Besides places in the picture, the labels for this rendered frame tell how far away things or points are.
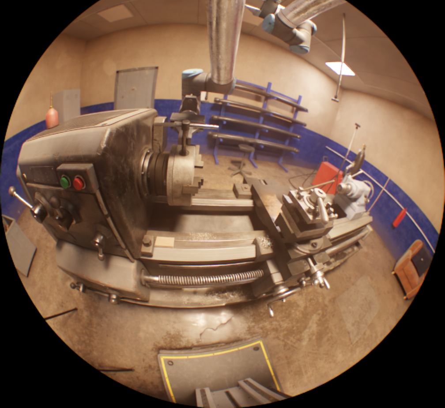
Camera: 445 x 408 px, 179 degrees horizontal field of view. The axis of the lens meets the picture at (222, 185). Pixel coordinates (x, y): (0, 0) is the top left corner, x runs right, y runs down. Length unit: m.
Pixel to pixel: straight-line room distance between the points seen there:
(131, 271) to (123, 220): 0.27
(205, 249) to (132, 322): 1.10
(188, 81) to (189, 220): 0.75
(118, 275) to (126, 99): 3.66
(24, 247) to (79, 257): 1.71
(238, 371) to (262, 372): 0.17
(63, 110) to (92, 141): 3.47
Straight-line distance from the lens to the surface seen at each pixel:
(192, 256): 0.63
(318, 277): 0.76
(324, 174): 3.63
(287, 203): 0.62
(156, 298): 1.03
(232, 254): 0.66
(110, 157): 0.36
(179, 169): 0.48
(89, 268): 0.77
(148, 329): 1.45
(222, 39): 0.43
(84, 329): 1.76
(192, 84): 0.65
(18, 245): 2.39
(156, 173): 0.52
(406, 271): 4.08
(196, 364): 1.12
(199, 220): 0.89
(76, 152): 0.40
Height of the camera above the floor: 1.40
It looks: 33 degrees down
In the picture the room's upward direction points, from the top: 12 degrees clockwise
